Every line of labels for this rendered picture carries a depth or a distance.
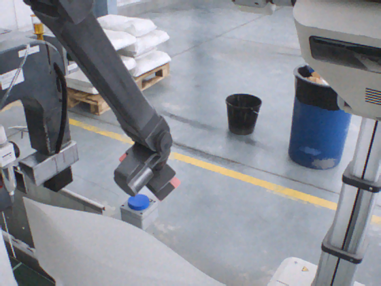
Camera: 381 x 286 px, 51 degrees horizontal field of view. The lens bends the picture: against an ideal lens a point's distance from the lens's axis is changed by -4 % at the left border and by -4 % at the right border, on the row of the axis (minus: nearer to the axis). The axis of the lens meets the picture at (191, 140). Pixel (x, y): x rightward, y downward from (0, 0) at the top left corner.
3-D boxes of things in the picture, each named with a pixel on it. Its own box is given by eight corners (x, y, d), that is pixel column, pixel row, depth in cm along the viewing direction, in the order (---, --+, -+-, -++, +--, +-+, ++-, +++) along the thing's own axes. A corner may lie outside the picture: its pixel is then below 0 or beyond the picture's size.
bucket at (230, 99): (264, 126, 346) (267, 98, 334) (250, 141, 323) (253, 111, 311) (233, 118, 359) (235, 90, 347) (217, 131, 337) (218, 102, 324)
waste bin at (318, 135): (352, 149, 314) (369, 70, 283) (337, 181, 275) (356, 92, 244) (294, 133, 336) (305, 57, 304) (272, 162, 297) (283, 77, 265)
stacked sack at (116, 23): (160, 32, 427) (160, 18, 420) (135, 41, 394) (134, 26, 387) (111, 24, 457) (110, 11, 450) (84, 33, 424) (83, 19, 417)
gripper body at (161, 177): (156, 194, 92) (160, 184, 85) (124, 163, 94) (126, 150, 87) (175, 176, 95) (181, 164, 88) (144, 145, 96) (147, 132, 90)
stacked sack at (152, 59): (173, 64, 448) (173, 50, 441) (136, 82, 398) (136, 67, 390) (142, 57, 467) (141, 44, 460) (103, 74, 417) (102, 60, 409)
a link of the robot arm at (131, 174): (170, 128, 77) (137, 111, 81) (129, 171, 72) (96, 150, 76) (180, 165, 86) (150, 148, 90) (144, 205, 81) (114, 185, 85)
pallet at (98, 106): (169, 74, 453) (169, 62, 446) (100, 115, 360) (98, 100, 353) (111, 63, 487) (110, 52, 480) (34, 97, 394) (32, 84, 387)
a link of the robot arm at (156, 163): (177, 146, 83) (155, 129, 84) (155, 170, 80) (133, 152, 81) (171, 159, 89) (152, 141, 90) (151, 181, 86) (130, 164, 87)
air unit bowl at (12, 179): (20, 188, 82) (15, 163, 79) (9, 195, 79) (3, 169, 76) (11, 183, 83) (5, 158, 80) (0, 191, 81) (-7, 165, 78)
